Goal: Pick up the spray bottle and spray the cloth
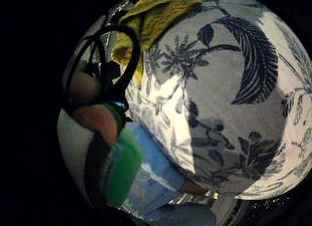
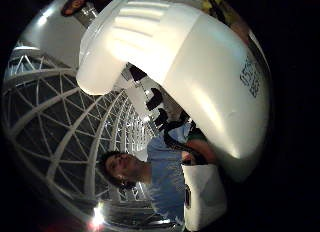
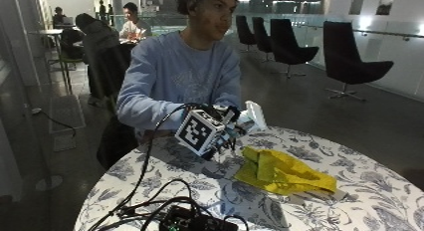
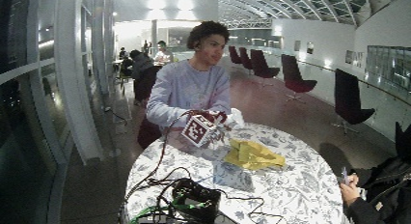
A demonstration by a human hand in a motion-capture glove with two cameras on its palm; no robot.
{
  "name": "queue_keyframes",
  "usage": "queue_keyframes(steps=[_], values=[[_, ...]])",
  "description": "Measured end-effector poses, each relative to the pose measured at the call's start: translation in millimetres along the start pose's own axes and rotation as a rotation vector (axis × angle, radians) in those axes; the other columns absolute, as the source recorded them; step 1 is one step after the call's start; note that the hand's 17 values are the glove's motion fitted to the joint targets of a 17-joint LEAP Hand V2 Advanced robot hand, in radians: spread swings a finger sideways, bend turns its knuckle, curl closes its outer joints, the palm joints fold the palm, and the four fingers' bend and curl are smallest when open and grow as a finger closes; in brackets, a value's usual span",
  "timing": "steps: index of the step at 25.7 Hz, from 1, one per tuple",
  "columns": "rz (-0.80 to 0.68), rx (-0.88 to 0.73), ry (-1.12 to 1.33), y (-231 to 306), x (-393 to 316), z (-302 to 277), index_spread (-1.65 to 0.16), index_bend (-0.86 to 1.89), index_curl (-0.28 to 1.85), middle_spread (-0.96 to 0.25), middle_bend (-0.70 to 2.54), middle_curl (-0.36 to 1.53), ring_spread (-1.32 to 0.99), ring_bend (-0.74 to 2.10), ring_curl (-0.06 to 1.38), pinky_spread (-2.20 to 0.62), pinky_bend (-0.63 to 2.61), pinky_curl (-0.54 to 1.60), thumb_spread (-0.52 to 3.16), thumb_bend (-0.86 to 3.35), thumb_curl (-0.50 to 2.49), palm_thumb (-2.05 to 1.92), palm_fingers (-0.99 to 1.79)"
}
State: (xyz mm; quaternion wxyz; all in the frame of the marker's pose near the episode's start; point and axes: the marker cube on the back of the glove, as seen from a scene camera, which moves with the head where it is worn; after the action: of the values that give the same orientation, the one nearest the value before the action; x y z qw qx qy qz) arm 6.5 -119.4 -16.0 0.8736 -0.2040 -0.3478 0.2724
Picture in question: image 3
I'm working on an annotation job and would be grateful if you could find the white plastic bottle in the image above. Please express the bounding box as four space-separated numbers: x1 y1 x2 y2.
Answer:
238 100 268 134

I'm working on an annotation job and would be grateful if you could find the white marker cube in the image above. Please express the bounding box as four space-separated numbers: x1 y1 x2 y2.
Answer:
174 109 231 157

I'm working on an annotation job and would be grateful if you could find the yellow cloth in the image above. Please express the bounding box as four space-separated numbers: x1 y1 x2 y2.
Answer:
232 145 337 196

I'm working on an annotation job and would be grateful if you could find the person in blue sweatshirt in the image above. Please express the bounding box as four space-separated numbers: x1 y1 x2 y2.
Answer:
115 0 244 142

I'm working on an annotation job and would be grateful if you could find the black chair with jacket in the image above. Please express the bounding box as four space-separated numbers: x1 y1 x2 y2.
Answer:
95 42 141 170

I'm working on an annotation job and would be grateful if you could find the black electronics box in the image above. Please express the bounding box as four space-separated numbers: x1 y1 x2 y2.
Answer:
158 205 239 231

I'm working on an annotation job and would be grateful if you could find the large black swivel chair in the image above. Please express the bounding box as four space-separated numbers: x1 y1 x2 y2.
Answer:
321 20 394 103

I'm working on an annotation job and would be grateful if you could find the floral blue white tablecloth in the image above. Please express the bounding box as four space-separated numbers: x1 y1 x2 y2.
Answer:
71 125 424 231

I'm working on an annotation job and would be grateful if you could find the grey floor mat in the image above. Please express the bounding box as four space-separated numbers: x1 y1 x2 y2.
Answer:
46 94 87 135

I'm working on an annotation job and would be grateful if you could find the green stool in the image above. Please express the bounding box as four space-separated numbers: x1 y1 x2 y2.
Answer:
46 53 86 95

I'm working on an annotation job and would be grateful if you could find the tall round white table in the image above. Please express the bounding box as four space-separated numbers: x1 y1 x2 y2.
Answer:
28 28 74 95

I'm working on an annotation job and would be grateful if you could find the long black glove cable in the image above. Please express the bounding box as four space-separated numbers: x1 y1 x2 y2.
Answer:
86 103 210 231

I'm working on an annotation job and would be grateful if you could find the looped black cable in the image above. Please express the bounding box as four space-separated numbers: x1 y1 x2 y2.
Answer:
111 178 250 231

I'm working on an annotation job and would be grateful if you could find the black floor cable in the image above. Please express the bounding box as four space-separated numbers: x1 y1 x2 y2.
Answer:
29 107 79 138

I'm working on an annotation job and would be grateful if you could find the metal wall handrail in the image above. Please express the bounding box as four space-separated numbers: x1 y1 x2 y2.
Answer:
289 22 424 42

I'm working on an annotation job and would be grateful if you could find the dark wall picture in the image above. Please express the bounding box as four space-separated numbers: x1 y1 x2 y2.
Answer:
347 0 366 16
374 0 397 16

